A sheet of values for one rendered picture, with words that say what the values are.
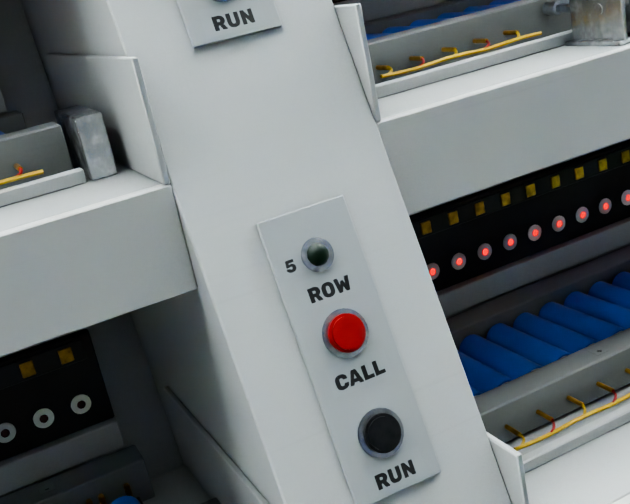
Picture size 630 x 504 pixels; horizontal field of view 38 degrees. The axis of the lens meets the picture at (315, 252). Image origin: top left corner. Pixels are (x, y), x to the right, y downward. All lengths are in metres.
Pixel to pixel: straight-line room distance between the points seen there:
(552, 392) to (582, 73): 0.16
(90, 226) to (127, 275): 0.02
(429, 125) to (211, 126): 0.10
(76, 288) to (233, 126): 0.09
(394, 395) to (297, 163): 0.10
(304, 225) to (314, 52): 0.08
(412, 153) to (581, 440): 0.17
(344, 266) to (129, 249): 0.09
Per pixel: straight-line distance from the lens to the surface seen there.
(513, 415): 0.49
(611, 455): 0.48
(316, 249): 0.37
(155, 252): 0.36
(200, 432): 0.46
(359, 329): 0.37
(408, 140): 0.40
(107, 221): 0.36
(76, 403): 0.51
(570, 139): 0.46
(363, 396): 0.37
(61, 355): 0.50
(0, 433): 0.51
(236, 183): 0.37
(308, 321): 0.37
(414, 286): 0.39
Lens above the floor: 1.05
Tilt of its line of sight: 1 degrees up
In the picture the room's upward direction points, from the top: 20 degrees counter-clockwise
